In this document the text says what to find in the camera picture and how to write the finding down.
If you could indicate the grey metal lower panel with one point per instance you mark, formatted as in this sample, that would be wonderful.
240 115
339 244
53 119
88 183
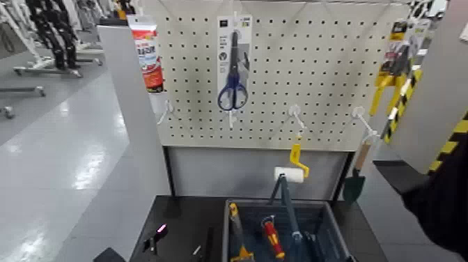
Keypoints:
226 172

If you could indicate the white pegboard hook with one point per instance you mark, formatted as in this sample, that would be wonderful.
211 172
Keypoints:
231 117
360 113
295 111
167 108

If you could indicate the yellow grey hand tool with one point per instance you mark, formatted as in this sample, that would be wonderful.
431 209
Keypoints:
237 227

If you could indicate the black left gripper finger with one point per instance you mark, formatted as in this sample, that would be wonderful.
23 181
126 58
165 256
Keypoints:
155 237
209 245

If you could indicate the white robot on stand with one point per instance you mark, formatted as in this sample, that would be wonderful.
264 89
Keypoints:
22 33

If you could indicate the grey metal stand base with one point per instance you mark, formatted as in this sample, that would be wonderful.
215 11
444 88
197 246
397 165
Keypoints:
25 89

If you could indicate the white perforated pegboard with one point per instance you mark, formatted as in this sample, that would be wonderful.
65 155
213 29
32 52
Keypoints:
310 73

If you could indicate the black cart table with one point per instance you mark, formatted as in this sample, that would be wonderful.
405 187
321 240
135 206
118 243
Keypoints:
183 216

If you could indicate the black humanoid robot on stand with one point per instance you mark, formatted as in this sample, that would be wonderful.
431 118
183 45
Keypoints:
55 33

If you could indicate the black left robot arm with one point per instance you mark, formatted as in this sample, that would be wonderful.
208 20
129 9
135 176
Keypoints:
109 255

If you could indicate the grey plastic crate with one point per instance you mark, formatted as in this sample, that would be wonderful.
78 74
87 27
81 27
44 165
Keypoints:
329 227

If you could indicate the red yellow screwdriver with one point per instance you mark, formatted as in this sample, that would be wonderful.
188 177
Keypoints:
272 236

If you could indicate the yellow pliers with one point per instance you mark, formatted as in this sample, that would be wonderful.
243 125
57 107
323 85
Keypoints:
393 62

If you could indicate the red white tube package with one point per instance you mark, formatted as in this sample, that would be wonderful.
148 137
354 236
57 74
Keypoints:
148 55

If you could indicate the grey partition panel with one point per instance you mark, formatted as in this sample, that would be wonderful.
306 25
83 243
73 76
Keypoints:
128 91
380 120

